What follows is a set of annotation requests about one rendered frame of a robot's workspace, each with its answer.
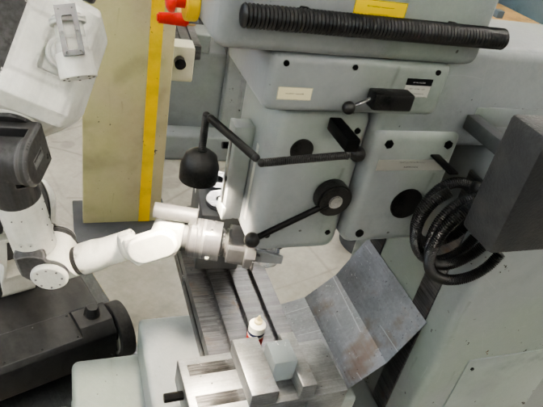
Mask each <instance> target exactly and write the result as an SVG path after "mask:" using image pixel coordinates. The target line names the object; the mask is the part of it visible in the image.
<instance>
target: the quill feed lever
mask: <svg viewBox="0 0 543 407"><path fill-rule="evenodd" d="M351 198H352V196H351V191H350V189H349V188H348V187H347V185H346V184H345V182H343V181H342V180H339V179H330V180H327V181H325V182H324V183H322V184H321V185H319V186H318V188H317V189H316V191H315V192H314V197H313V199H314V204H315V205H316V206H315V207H313V208H311V209H309V210H306V211H304V212H302V213H300V214H298V215H296V216H294V217H292V218H289V219H287V220H285V221H283V222H281V223H279V224H277V225H275V226H272V227H271V228H269V229H266V230H264V231H262V232H261V233H258V234H257V233H254V232H249V233H247V234H246V235H245V237H244V243H245V245H246V246H247V247H249V248H255V247H256V246H257V245H258V244H259V240H260V239H262V238H264V237H267V236H269V235H271V234H273V233H275V232H277V231H279V230H281V229H284V228H286V227H288V226H289V225H291V224H294V223H296V222H298V221H300V220H303V219H305V218H306V217H308V216H311V215H313V214H314V213H317V212H320V213H321V214H323V215H325V216H335V215H338V214H339V213H341V212H343V211H344V210H345V209H346V208H347V207H348V206H349V204H350V202H351Z"/></svg>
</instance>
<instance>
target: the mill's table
mask: <svg viewBox="0 0 543 407"><path fill-rule="evenodd" d="M174 257H175V263H176V266H177V269H178V273H179V278H180V282H181V285H182V289H183V294H184V297H185V300H186V304H187V310H188V313H189V317H190V319H191V323H192V328H193V332H194V335H195V339H196V344H197V347H198V351H199V354H200V356H206V355H217V354H223V353H229V352H230V349H231V345H232V341H233V340H235V339H241V338H246V334H247V330H248V327H249V323H250V320H251V319H253V318H256V317H258V316H259V315H260V316H261V319H262V320H264V321H265V323H266V329H265V332H264V335H263V341H262V345H261V347H265V346H266V343H267V342H273V341H278V337H279V334H282V333H287V332H292V329H291V326H290V324H289V323H288V319H287V317H286V316H285V313H284V310H283V309H282V306H281V304H280V301H279V299H278V297H277V295H276V292H275V290H274V287H273V286H272V283H271V280H270V279H269V277H268V275H267V272H266V270H265V268H264V267H262V266H261V265H259V264H258V263H257V262H254V268H253V270H252V271H250V270H249V269H244V268H242V265H237V268H236V269H196V268H195V265H194V258H191V257H188V256H187V255H186V254H185V251H183V250H180V251H179V252H178V253H177V254H176V255H174Z"/></svg>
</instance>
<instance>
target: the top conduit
mask: <svg viewBox="0 0 543 407"><path fill-rule="evenodd" d="M239 23H240V25H241V27H242V28H245V27H246V28H247V29H248V28H251V29H253V28H254V29H259V30H261V29H263V30H266V29H267V30H268V31H269V30H271V31H273V30H275V31H287V32H289V31H290V32H296V33H297V32H298V33H301V32H302V33H306V34H308V33H309V34H318V35H320V34H321V35H326V36H327V35H329V36H331V35H332V36H344V37H345V36H346V37H351V38H352V37H355V38H356V37H357V38H362V39H363V38H365V39H373V40H374V39H375V40H392V41H400V42H401V41H402V42H410V43H411V42H412V43H420V44H421V43H422V44H438V45H448V46H449V45H451V46H457V47H459V46H460V47H467V48H468V47H470V48H487V49H496V50H502V49H504V48H506V47H507V45H508V43H509V40H510V34H509V32H508V30H507V29H506V28H499V27H484V26H478V25H477V26H476V25H469V24H459V23H456V22H453V21H448V22H447V23H446V22H437V21H428V20H421V19H420V20H418V19H405V18H398V17H396V18H395V17H388V16H380V15H378V16H377V15H366V14H356V13H353V14H352V13H348V12H346V13H345V12H341V11H339V12H338V11H330V10H328V11H326V10H318V9H317V10H315V9H312V10H311V9H310V8H308V7H307V6H300V7H297V8H296V7H293V8H292V7H291V6H290V7H287V6H276V5H273V6H272V5H268V4H265V5H263V4H260V5H259V3H257V4H255V3H252V4H251V3H250V2H249V3H246V2H244V3H243V4H242V5H241V8H240V11H239Z"/></svg>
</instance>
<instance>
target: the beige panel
mask: <svg viewBox="0 0 543 407"><path fill-rule="evenodd" d="M84 2H86V1H84ZM86 3H87V4H89V5H91V6H93V7H95V8H97V9H98V10H100V12H101V15H102V18H103V24H104V27H105V31H106V34H107V47H106V49H105V52H104V54H103V59H102V61H101V64H100V67H99V71H98V77H96V79H95V83H94V85H93V88H92V91H91V93H90V97H89V100H88V103H87V105H86V110H85V112H84V114H83V116H82V200H73V219H74V233H75V235H76V241H77V242H78V243H81V242H84V241H89V240H91V239H97V238H102V237H106V236H109V235H112V234H114V233H119V232H122V231H125V230H127V229H131V230H133V231H134V233H135V234H136V235H137V234H139V233H144V232H147V231H150V230H151V229H152V227H153V225H154V222H155V219H156V218H154V217H153V210H154V203H155V202H159V203H163V201H162V199H161V198H162V180H163V170H164V160H165V150H166V132H167V122H168V113H169V103H170V85H171V75H172V65H173V56H174V46H175V29H176V26H175V25H170V24H163V23H158V21H157V14H158V12H169V11H168V10H167V9H166V6H165V0H96V1H95V3H94V4H90V3H88V2H86Z"/></svg>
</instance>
